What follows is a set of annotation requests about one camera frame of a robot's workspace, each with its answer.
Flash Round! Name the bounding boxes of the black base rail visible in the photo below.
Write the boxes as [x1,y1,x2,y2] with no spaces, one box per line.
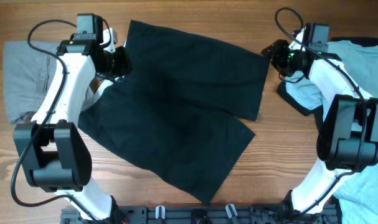
[60,204,342,224]

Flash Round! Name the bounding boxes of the black shorts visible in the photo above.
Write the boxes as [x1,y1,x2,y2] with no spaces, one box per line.
[78,21,269,204]

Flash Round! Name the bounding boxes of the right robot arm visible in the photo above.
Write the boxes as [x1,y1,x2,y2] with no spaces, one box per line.
[262,23,378,223]

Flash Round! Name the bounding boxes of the black garment under pile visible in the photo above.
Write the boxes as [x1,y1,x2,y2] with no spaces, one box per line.
[276,37,378,129]

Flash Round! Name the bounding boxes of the folded grey shorts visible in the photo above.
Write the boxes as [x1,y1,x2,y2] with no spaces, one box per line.
[2,41,57,124]

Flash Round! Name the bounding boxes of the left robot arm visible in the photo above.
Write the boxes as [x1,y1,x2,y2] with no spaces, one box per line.
[13,13,131,223]

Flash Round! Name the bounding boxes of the light blue t-shirt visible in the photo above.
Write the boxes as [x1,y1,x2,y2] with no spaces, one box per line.
[277,40,378,223]

